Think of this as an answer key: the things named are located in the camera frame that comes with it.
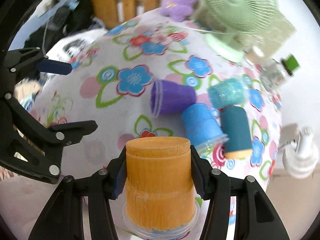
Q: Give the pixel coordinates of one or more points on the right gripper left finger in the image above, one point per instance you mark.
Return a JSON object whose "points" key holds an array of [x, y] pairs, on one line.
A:
{"points": [[105, 185]]}

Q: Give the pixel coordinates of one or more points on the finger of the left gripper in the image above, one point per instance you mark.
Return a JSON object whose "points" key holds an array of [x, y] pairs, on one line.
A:
{"points": [[72, 132], [54, 67]]}

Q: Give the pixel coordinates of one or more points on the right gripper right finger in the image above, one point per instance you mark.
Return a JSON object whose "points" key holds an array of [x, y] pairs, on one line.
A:
{"points": [[215, 186]]}

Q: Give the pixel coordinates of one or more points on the orange plastic cup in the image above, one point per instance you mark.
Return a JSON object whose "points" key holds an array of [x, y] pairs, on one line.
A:
{"points": [[160, 195]]}

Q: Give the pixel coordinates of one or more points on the blue plastic cup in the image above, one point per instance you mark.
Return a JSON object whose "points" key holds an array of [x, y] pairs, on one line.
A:
{"points": [[202, 129]]}

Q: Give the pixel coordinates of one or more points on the dark teal yellow cup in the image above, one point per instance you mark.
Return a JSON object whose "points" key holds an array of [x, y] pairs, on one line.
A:
{"points": [[234, 123]]}

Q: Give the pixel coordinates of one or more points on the teal glitter cup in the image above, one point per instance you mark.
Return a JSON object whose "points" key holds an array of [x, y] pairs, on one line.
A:
{"points": [[229, 92]]}

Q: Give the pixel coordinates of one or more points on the purple plastic cup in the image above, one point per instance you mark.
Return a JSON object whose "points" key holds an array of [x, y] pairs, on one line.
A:
{"points": [[168, 97]]}

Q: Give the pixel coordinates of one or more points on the green cup on jar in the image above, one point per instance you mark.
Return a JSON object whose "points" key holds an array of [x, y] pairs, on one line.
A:
{"points": [[290, 64]]}

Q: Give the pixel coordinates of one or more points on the white printed cloth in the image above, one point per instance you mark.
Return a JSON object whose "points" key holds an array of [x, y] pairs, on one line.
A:
{"points": [[71, 46]]}

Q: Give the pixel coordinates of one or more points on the black bag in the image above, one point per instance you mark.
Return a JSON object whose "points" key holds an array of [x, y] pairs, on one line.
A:
{"points": [[70, 18]]}

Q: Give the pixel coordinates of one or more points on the floral tablecloth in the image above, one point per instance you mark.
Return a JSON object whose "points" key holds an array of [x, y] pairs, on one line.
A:
{"points": [[111, 83]]}

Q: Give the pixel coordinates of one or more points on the orange wooden chair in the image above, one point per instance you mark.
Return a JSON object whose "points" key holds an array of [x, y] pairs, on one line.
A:
{"points": [[114, 12]]}

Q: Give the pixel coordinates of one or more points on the glass mason jar mug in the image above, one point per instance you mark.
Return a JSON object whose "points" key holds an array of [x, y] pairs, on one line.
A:
{"points": [[273, 75]]}

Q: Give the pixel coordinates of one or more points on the green desk fan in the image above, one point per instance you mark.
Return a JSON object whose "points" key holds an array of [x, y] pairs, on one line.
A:
{"points": [[235, 18]]}

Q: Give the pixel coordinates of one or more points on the green cartoon wall mat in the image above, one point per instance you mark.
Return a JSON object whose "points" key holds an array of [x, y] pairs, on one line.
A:
{"points": [[263, 45]]}

